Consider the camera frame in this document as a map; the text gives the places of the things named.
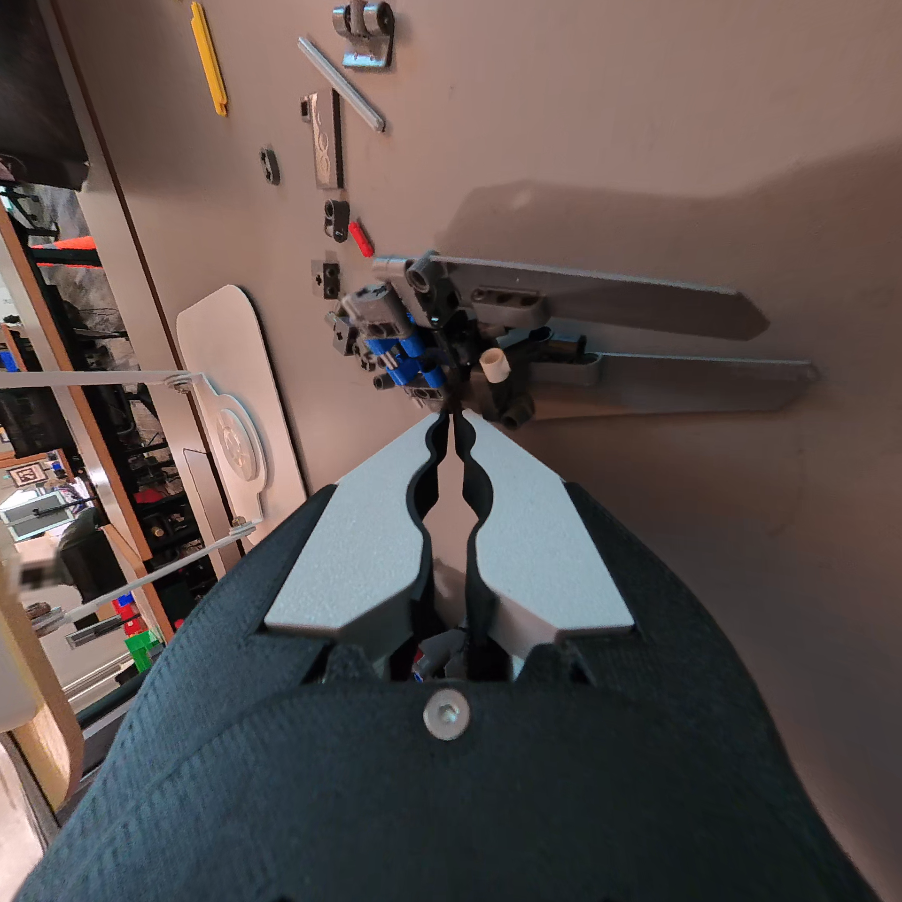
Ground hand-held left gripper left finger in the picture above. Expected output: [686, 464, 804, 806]
[264, 413, 450, 682]

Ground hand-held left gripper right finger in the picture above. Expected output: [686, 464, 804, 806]
[453, 413, 637, 682]

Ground blue grey lego assembly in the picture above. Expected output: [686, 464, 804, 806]
[326, 250, 770, 432]

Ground black multicolour lego model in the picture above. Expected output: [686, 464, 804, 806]
[412, 626, 472, 681]

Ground dark grey flat lego tile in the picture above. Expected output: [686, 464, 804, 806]
[299, 88, 346, 190]

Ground light grey lego axle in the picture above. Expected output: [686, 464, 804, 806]
[296, 37, 386, 132]

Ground yellow lego axle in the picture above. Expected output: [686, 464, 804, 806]
[189, 2, 228, 117]

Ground grey double lego connector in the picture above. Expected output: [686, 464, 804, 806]
[333, 0, 396, 69]

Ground lego set box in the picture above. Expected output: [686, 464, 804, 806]
[0, 0, 91, 191]

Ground grey rectangular desk panel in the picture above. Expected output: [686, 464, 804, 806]
[182, 451, 237, 572]

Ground black metal shelving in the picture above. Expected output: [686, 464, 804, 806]
[0, 179, 205, 635]

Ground orange bar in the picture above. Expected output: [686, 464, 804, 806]
[31, 236, 100, 269]

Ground pale stand bracket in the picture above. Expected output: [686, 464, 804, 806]
[185, 372, 270, 545]

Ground white rounded base plate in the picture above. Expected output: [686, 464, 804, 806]
[175, 284, 309, 575]

